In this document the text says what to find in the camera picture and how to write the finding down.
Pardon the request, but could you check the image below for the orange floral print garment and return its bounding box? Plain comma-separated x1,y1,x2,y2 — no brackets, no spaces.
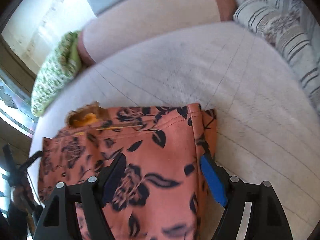
38,102,217,239

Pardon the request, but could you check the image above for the black tripod stand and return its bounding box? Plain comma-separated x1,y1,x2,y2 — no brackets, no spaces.
1,144,43,239

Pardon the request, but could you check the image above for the pale quilted bed cover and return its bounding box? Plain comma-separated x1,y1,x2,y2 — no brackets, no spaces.
30,22,319,239

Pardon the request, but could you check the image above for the green white patterned pillow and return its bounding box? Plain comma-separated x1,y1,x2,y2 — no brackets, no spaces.
31,31,82,117

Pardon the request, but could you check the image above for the grey striped floral pillow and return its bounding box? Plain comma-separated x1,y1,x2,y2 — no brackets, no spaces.
233,0,319,110

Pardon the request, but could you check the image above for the pink bolster cushion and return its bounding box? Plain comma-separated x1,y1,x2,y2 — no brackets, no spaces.
77,0,237,66

